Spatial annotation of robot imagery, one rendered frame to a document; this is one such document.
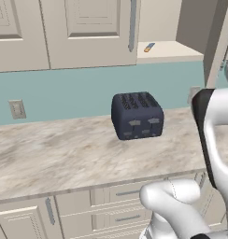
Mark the beige base cabinet door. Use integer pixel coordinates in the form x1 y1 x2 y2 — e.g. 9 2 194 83
0 196 64 239
193 171 228 227

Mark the grey wall socket plate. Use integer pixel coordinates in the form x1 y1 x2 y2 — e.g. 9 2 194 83
187 86 202 105
7 99 27 120

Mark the dark blue toaster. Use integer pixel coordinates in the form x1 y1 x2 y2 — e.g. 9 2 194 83
110 91 165 141

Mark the beige open shelf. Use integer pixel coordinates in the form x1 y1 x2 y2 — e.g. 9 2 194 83
136 40 205 65

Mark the grey wall cabinet handle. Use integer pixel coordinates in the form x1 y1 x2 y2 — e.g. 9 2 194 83
128 0 137 53

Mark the grey drawer handle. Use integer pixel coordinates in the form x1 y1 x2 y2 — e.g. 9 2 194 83
115 190 141 197
115 214 142 223

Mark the grey base cabinet handle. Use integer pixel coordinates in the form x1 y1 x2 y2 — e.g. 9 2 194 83
198 173 207 190
45 197 56 226

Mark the beige drawer front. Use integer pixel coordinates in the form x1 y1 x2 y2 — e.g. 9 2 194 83
90 180 161 207
91 205 153 232

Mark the orange and blue small object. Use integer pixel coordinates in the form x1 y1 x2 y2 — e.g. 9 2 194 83
143 42 156 53

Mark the beige tall cabinet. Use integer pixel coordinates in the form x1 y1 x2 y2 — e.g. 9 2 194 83
203 0 228 89

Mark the beige wall cabinet door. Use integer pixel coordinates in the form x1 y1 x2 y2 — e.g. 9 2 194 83
39 0 142 70
0 0 51 74

